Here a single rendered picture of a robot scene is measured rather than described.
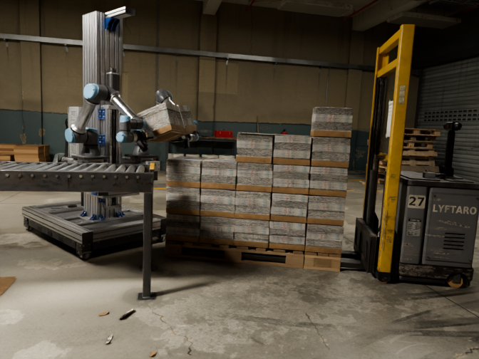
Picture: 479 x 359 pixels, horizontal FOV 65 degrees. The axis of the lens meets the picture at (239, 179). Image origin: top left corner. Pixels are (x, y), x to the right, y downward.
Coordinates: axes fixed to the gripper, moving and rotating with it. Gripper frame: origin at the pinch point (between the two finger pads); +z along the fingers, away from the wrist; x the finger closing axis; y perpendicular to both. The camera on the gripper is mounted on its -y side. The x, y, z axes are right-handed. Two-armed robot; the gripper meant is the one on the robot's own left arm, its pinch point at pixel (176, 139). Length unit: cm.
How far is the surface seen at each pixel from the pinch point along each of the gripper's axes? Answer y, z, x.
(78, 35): 391, -404, -414
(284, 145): -35, -3, 90
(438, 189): -100, -19, 185
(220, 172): -40, 10, 36
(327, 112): -21, -12, 128
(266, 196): -69, 1, 65
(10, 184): -17, 139, -30
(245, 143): -24, 5, 63
